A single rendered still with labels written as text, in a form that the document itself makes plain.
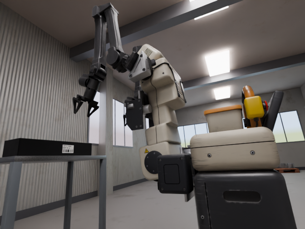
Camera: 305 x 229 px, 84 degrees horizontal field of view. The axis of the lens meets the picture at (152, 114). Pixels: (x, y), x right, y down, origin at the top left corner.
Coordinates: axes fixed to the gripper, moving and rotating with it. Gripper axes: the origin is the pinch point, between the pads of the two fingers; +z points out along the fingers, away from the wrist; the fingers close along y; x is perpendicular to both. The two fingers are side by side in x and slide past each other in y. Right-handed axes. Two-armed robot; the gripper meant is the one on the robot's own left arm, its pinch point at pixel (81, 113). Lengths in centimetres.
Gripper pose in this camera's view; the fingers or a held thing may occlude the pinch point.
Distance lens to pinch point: 100.0
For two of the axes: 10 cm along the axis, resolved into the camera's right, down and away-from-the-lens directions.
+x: 8.1, 2.9, -5.0
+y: -4.6, -2.1, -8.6
